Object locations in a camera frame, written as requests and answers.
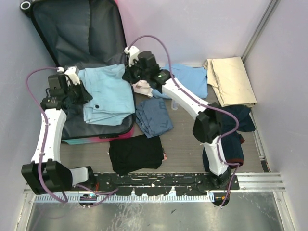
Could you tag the pink teal open suitcase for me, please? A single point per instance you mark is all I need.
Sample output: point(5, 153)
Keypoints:
point(86, 34)

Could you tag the white slotted cable duct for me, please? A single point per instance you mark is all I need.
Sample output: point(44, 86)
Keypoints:
point(171, 198)

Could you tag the blue folded shirt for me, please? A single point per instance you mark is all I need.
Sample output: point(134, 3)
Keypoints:
point(193, 78)

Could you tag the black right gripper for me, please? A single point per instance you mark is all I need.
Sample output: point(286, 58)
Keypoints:
point(128, 74)

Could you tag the navy garment with red trim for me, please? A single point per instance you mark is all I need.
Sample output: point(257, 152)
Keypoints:
point(231, 144)

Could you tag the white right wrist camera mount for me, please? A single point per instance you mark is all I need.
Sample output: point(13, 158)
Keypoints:
point(132, 54)

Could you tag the aluminium corner post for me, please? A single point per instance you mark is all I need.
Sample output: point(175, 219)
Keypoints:
point(269, 11)

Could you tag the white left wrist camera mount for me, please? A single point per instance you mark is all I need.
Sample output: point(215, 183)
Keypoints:
point(72, 73)

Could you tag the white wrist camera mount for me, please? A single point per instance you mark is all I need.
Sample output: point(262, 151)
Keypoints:
point(72, 73)
point(132, 54)

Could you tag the light blue pants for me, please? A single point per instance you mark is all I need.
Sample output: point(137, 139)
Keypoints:
point(112, 96)

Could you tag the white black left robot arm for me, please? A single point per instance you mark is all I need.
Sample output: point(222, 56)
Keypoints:
point(45, 173)

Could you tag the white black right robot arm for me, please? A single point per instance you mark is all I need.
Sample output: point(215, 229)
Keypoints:
point(207, 127)

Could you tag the beige cloth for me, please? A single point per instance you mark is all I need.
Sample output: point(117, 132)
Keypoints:
point(230, 82)

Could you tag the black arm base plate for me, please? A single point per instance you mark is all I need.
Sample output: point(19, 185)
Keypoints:
point(156, 184)

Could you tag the white plastic bottle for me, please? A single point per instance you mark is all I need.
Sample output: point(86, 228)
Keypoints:
point(174, 105)

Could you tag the black garment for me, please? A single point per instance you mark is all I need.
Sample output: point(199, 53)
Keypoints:
point(135, 153)

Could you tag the pink white folded garment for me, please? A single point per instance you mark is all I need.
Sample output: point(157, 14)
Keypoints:
point(143, 87)

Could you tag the aluminium frame rail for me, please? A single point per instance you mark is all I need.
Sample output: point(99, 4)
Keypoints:
point(242, 181)

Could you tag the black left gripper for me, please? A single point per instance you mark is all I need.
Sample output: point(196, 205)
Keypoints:
point(84, 96)

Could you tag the dark blue patterned cloth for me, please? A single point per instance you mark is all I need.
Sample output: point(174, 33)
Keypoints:
point(153, 118)

